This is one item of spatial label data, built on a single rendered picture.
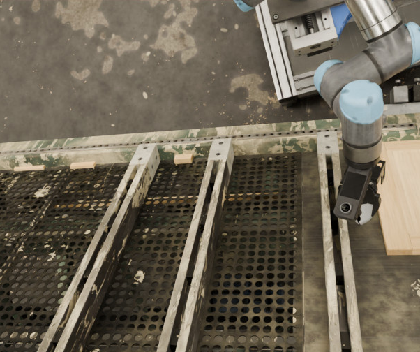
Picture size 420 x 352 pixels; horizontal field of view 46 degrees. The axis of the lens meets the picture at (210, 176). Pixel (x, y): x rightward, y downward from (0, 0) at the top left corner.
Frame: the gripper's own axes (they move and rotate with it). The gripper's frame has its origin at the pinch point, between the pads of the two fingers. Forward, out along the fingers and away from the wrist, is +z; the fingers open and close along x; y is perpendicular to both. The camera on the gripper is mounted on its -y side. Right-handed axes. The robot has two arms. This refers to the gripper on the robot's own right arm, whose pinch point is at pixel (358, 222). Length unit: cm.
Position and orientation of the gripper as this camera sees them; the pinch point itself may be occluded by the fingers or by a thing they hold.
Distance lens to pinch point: 118.1
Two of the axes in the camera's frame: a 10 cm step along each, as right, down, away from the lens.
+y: 4.8, -6.9, 5.4
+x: -8.5, -2.2, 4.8
